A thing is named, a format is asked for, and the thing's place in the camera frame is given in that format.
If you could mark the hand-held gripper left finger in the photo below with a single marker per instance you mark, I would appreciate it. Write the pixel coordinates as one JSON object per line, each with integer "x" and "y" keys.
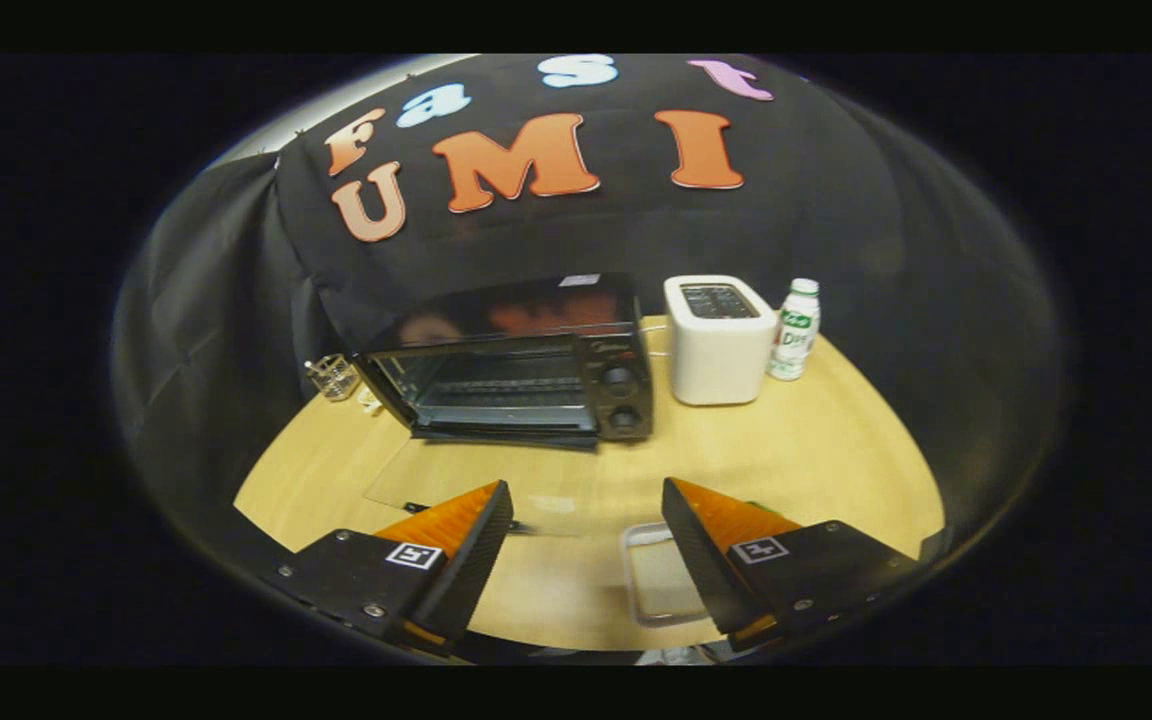
{"x": 471, "y": 570}

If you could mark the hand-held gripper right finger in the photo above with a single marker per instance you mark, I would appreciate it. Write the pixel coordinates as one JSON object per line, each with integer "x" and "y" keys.
{"x": 701, "y": 565}

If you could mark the black toaster oven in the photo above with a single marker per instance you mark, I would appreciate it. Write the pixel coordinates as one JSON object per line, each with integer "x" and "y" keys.
{"x": 621, "y": 400}

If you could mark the white pop-up toaster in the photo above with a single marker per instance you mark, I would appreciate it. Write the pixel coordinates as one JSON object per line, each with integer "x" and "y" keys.
{"x": 721, "y": 355}

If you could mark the clear plastic tray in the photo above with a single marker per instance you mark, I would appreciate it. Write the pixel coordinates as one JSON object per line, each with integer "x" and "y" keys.
{"x": 661, "y": 585}

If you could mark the clear glass holder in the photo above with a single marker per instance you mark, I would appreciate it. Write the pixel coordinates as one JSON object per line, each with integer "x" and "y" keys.
{"x": 334, "y": 378}

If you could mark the white bottle green label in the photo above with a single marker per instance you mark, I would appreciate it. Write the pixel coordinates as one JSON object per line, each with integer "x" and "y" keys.
{"x": 794, "y": 345}

